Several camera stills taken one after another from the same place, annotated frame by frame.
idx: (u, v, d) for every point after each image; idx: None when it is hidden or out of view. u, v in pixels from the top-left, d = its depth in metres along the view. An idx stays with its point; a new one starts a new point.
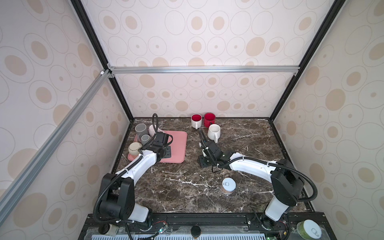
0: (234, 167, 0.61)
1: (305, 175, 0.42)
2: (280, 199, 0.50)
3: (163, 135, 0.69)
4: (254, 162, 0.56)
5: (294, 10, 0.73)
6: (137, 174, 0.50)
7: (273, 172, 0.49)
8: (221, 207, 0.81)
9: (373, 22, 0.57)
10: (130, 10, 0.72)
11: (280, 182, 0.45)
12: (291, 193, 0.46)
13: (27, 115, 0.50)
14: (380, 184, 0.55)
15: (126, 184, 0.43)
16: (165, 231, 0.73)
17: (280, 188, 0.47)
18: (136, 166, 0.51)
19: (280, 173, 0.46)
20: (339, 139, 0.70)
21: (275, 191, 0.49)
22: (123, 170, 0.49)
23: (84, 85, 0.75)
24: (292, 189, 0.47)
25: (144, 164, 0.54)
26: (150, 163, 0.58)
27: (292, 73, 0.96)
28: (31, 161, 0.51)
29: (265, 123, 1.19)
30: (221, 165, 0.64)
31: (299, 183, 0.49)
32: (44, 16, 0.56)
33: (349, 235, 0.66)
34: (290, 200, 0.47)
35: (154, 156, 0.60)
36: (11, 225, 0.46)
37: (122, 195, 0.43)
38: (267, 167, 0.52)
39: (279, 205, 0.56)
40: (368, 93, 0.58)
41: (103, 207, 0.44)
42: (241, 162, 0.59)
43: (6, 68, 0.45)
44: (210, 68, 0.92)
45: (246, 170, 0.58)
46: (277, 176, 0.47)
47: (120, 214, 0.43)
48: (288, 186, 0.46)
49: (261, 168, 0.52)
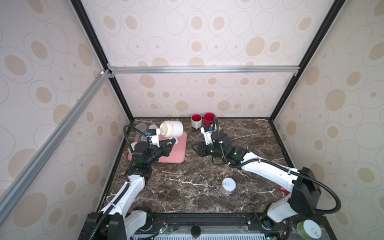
0: (245, 168, 0.57)
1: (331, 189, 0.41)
2: (294, 209, 0.48)
3: (141, 155, 0.58)
4: (272, 167, 0.51)
5: (293, 11, 0.73)
6: (127, 203, 0.48)
7: (295, 183, 0.45)
8: (221, 207, 0.81)
9: (373, 22, 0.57)
10: (131, 10, 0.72)
11: (304, 194, 0.42)
12: (312, 206, 0.43)
13: (28, 115, 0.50)
14: (380, 184, 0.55)
15: (115, 221, 0.41)
16: (165, 232, 0.73)
17: (300, 200, 0.44)
18: (123, 198, 0.48)
19: (303, 184, 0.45)
20: (339, 139, 0.70)
21: (292, 201, 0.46)
22: (110, 206, 0.45)
23: (84, 85, 0.74)
24: (312, 202, 0.44)
25: (134, 191, 0.52)
26: (139, 188, 0.56)
27: (292, 73, 0.96)
28: (32, 161, 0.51)
29: (265, 123, 1.19)
30: (233, 165, 0.59)
31: (317, 194, 0.47)
32: (44, 16, 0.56)
33: (349, 236, 0.66)
34: (307, 212, 0.45)
35: (141, 180, 0.56)
36: (11, 225, 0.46)
37: (112, 234, 0.40)
38: (287, 175, 0.47)
39: (286, 211, 0.55)
40: (368, 93, 0.58)
41: None
42: (257, 165, 0.53)
43: (6, 67, 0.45)
44: (210, 68, 0.92)
45: (260, 172, 0.53)
46: (300, 187, 0.43)
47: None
48: (308, 197, 0.43)
49: (280, 175, 0.48)
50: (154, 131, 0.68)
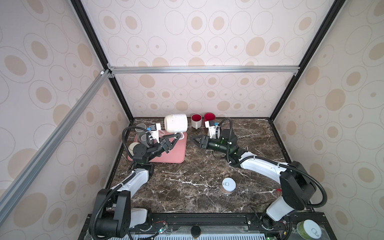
0: (243, 166, 0.62)
1: (316, 180, 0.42)
2: (287, 202, 0.49)
3: (141, 158, 0.59)
4: (265, 162, 0.56)
5: (293, 11, 0.73)
6: (133, 189, 0.51)
7: (283, 174, 0.48)
8: (221, 207, 0.81)
9: (373, 22, 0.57)
10: (131, 10, 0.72)
11: (290, 184, 0.45)
12: (299, 197, 0.45)
13: (27, 115, 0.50)
14: (380, 184, 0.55)
15: (123, 196, 0.44)
16: (165, 232, 0.73)
17: (289, 191, 0.46)
18: (131, 181, 0.52)
19: (290, 175, 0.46)
20: (339, 139, 0.70)
21: (283, 193, 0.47)
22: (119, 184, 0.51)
23: (84, 85, 0.75)
24: (301, 193, 0.46)
25: (140, 179, 0.57)
26: (144, 178, 0.59)
27: (292, 73, 0.96)
28: (32, 161, 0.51)
29: (265, 123, 1.19)
30: (233, 164, 0.65)
31: (309, 188, 0.48)
32: (44, 16, 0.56)
33: (349, 236, 0.66)
34: (297, 203, 0.46)
35: (146, 172, 0.61)
36: (11, 225, 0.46)
37: (120, 209, 0.42)
38: (277, 168, 0.51)
39: (282, 206, 0.56)
40: (368, 93, 0.58)
41: (98, 226, 0.42)
42: (252, 161, 0.59)
43: (6, 67, 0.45)
44: (210, 68, 0.92)
45: (255, 168, 0.58)
46: (286, 177, 0.46)
47: (117, 232, 0.41)
48: (296, 188, 0.45)
49: (271, 168, 0.53)
50: (155, 128, 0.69)
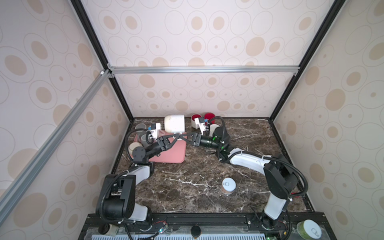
0: (233, 162, 0.65)
1: (297, 170, 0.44)
2: (274, 192, 0.52)
3: (141, 160, 0.61)
4: (250, 156, 0.59)
5: (293, 10, 0.73)
6: (138, 178, 0.55)
7: (267, 165, 0.52)
8: (221, 207, 0.81)
9: (373, 22, 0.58)
10: (131, 10, 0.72)
11: (272, 174, 0.48)
12: (283, 185, 0.48)
13: (27, 115, 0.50)
14: (380, 184, 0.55)
15: (129, 179, 0.47)
16: (165, 231, 0.73)
17: (274, 181, 0.49)
18: (135, 171, 0.56)
19: (273, 166, 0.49)
20: (339, 139, 0.70)
21: (269, 184, 0.51)
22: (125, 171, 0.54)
23: (84, 85, 0.74)
24: (284, 183, 0.48)
25: (144, 172, 0.61)
26: (147, 173, 0.64)
27: (292, 73, 0.96)
28: (31, 162, 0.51)
29: (265, 123, 1.19)
30: (223, 161, 0.68)
31: (292, 178, 0.51)
32: (44, 16, 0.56)
33: (349, 235, 0.66)
34: (282, 193, 0.49)
35: (148, 167, 0.65)
36: (11, 224, 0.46)
37: (126, 191, 0.45)
38: (261, 161, 0.54)
39: (275, 201, 0.58)
40: (368, 93, 0.58)
41: (105, 207, 0.44)
42: (240, 156, 0.62)
43: (6, 68, 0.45)
44: (210, 68, 0.92)
45: (243, 163, 0.61)
46: (270, 168, 0.49)
47: (122, 213, 0.43)
48: (278, 178, 0.48)
49: (257, 161, 0.55)
50: (155, 127, 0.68)
